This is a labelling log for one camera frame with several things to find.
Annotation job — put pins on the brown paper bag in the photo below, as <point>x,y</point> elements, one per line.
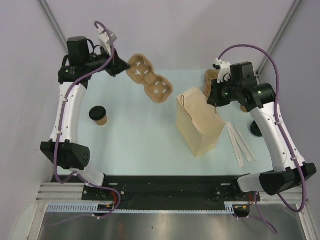
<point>198,122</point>

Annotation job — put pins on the wrapped straw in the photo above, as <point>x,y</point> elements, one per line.
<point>243,149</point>
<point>235,146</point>
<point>246,144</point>

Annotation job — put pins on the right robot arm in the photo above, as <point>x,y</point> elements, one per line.
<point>288,164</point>

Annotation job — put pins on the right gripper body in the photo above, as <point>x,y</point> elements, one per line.
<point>227,92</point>

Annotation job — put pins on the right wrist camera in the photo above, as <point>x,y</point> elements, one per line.
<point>223,68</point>

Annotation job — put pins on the stack of paper cups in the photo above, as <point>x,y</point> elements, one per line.
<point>243,109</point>

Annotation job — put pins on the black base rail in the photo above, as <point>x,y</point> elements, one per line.
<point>169,193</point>

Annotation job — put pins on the black cup lid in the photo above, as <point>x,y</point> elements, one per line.
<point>97,113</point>

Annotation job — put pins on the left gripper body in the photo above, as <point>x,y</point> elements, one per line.
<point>96,61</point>

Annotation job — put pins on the cardboard cup carrier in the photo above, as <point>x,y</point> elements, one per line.
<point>209,76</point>
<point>142,72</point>

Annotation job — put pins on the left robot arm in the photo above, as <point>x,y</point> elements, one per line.
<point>69,158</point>

